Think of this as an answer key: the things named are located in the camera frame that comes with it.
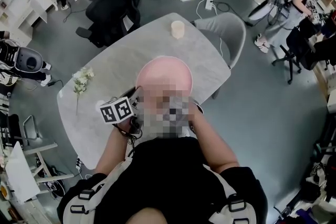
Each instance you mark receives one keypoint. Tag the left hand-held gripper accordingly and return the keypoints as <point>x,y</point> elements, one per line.
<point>115,110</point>

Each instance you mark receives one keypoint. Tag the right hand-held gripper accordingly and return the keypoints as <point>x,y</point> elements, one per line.
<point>198,109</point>

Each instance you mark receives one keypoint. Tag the pink plate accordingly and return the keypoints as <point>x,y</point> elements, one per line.
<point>164,70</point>

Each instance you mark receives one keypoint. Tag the person's right forearm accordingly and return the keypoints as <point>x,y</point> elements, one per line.
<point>212,144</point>

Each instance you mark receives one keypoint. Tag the person's left forearm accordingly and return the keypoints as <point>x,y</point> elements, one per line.
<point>114,150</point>

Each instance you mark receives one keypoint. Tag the white artificial flower sprig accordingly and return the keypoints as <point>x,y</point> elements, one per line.
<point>82,81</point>

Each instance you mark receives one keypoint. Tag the person's black shirt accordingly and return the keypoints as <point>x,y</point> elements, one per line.
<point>168,173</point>

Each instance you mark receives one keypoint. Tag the grey shell chair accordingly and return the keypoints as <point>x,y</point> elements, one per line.
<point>232,34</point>

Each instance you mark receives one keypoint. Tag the beige harness vest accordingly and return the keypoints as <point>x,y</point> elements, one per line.
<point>86,198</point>

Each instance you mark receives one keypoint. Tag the grey round backpack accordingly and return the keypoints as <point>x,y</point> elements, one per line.
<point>29,59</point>

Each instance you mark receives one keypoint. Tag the short white power strip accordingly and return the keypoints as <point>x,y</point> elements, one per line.
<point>209,4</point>

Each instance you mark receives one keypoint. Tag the black office chair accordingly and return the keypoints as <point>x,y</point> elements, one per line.
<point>113,5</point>

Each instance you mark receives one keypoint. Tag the white flat board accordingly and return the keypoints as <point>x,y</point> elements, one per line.
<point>22,175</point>

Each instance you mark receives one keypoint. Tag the black swivel chair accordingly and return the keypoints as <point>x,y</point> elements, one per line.
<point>299,52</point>

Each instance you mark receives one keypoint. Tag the white shelf unit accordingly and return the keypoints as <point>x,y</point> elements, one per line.
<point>18,8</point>

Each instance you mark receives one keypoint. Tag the white metal stool frame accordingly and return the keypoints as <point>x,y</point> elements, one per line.
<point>43,154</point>

